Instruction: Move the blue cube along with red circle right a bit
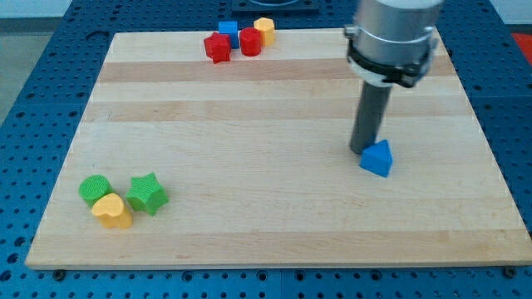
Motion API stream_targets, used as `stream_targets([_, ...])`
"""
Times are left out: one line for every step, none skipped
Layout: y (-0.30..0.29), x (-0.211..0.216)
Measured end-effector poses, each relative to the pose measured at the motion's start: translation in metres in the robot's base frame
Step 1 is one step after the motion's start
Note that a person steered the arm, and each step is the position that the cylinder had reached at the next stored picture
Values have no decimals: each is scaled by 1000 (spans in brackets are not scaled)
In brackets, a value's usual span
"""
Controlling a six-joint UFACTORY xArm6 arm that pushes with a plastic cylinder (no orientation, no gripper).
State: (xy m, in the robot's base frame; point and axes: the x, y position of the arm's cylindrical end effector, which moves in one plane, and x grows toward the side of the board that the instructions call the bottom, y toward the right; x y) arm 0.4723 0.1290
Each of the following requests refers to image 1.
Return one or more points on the green star block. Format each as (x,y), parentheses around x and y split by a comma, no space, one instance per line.
(146,194)

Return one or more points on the yellow heart block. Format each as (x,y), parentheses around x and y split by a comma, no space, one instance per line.
(111,212)

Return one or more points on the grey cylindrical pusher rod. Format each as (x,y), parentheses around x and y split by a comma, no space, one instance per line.
(370,112)

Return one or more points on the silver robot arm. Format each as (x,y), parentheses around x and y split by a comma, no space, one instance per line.
(390,42)

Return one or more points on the wooden board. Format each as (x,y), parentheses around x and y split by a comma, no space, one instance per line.
(253,154)

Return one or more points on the blue triangular block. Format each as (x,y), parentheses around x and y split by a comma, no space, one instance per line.
(377,159)

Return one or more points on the blue cube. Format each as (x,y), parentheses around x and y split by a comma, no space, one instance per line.
(230,28)

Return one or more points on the red star block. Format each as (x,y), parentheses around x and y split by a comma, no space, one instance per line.
(218,47)

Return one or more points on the green cylinder block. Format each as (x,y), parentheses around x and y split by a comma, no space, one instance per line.
(94,188)

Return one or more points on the yellow hexagon block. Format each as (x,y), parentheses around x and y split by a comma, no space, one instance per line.
(266,28)

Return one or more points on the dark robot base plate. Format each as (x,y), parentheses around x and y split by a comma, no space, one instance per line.
(238,6)

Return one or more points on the red cylinder block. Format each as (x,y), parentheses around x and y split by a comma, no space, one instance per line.
(250,41)

